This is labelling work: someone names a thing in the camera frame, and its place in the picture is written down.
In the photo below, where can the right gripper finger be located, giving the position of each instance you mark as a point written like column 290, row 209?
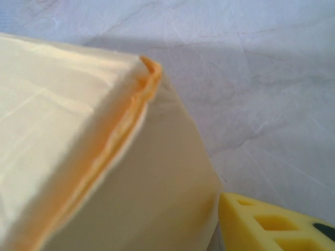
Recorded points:
column 261, row 230

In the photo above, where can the orange paper box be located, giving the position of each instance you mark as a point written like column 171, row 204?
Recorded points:
column 78, row 143

